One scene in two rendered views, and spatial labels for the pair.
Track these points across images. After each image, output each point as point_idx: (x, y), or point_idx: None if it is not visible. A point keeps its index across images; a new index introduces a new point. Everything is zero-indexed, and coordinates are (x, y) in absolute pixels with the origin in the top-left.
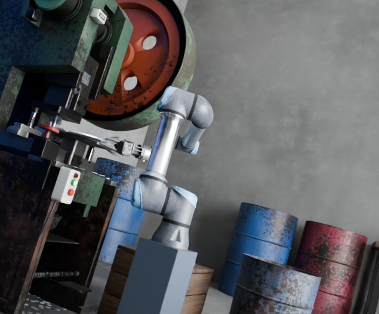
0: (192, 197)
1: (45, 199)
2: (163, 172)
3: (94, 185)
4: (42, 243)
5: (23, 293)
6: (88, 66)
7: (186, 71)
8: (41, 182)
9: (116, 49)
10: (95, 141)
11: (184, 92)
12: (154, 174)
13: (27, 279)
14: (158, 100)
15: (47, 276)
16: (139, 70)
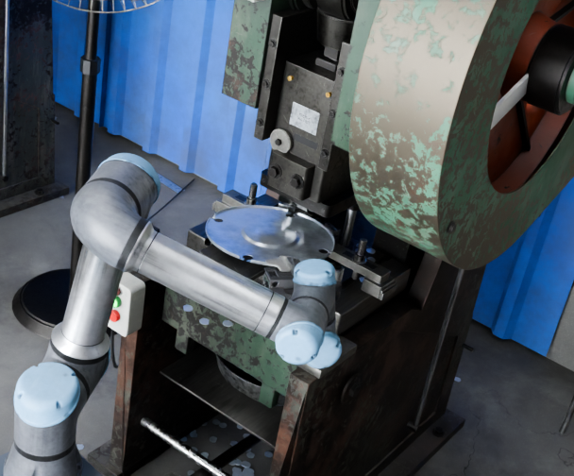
0: (15, 395)
1: None
2: (63, 330)
3: (269, 349)
4: (126, 382)
5: (117, 440)
6: (305, 92)
7: (396, 111)
8: None
9: (352, 48)
10: (201, 249)
11: (97, 171)
12: (57, 326)
13: (117, 423)
14: (354, 191)
15: (191, 459)
16: None
